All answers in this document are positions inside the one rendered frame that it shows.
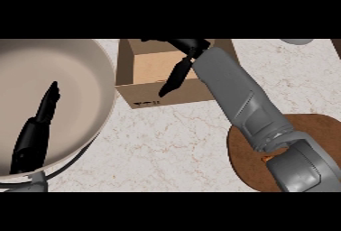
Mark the grey round object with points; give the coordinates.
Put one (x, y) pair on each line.
(296, 41)

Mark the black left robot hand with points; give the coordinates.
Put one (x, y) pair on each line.
(31, 144)

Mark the orange sweet potato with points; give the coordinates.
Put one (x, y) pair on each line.
(265, 158)

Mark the cardboard box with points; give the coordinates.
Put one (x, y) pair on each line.
(146, 93)

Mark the brown wooden cutting board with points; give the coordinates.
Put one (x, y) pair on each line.
(248, 162)

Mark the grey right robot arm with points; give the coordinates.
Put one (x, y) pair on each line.
(243, 102)

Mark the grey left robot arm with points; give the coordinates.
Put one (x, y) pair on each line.
(38, 183)

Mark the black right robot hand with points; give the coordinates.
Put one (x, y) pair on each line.
(178, 73)

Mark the large beige bowl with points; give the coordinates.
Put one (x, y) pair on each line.
(75, 90)

